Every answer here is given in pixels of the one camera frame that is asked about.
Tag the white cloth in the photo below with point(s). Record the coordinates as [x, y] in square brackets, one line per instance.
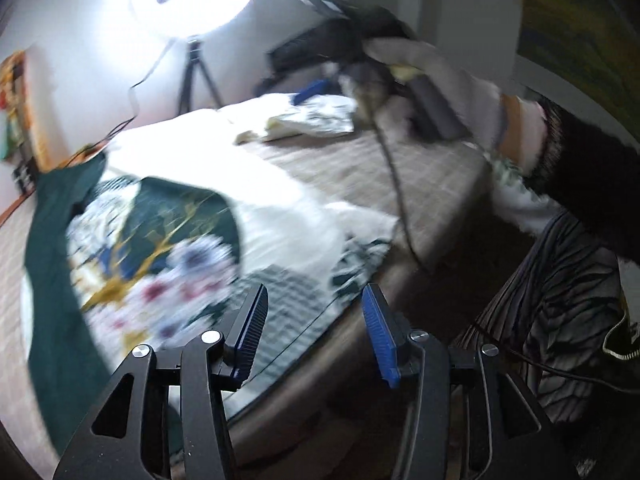
[290, 220]

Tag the colourful orange scarf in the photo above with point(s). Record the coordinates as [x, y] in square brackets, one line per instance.
[12, 90]

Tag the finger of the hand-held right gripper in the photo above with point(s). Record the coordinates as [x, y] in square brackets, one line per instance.
[310, 91]

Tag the dark green printed cloth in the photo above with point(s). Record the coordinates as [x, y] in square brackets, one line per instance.
[50, 260]

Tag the crumpled cream cloth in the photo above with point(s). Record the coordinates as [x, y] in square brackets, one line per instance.
[300, 122]

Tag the person's right hand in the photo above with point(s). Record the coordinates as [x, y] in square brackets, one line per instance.
[460, 80]

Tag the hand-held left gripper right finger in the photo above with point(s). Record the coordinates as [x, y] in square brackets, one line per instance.
[377, 332]

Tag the grey checked cloth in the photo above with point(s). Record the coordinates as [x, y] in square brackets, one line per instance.
[285, 295]

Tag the person's striped clothing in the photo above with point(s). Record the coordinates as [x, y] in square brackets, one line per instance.
[560, 310]

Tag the beige checked blanket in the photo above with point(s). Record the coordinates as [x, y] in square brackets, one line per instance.
[350, 170]

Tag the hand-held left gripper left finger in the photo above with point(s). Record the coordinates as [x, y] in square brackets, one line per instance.
[252, 322]

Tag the yellow green wall painting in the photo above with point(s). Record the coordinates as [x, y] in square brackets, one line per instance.
[575, 20]

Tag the person's right forearm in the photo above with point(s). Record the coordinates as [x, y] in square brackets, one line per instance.
[590, 160]

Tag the black tripod stand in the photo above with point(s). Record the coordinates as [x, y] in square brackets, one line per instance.
[192, 62]

